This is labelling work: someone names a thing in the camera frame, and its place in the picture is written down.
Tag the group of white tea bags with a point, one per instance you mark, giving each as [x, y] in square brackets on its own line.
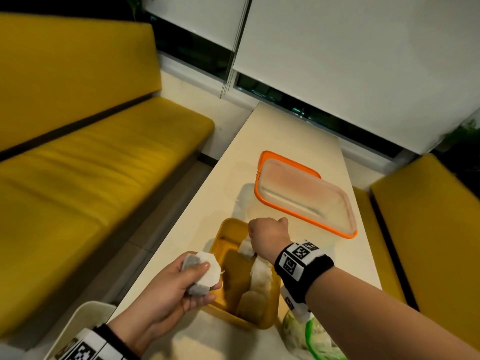
[258, 284]

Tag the clear plastic bag green zip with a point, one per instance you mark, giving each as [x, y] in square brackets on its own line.
[311, 333]

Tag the white roller blind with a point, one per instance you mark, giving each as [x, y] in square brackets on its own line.
[356, 59]
[198, 14]

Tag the orange container lid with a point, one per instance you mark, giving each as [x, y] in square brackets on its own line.
[288, 161]

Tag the translucent yellow tray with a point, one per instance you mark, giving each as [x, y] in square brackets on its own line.
[228, 243]

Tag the black left wrist marker band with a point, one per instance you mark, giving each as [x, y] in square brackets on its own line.
[97, 344]

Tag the dark window pane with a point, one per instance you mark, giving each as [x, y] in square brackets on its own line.
[318, 118]
[187, 48]

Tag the person's right hand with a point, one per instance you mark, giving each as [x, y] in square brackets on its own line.
[270, 236]

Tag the person's right forearm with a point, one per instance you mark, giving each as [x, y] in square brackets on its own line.
[375, 318]

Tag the clear container orange rim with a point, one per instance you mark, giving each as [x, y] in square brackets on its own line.
[258, 217]

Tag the green artificial plants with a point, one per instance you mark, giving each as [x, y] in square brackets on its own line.
[465, 153]
[135, 3]

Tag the black wrist marker band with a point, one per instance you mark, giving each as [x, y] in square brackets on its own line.
[97, 344]
[311, 273]

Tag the person's left hand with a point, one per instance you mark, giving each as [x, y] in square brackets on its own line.
[165, 296]

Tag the white bin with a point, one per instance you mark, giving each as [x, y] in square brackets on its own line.
[82, 318]

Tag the black right wrist marker band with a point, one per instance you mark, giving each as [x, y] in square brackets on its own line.
[311, 273]

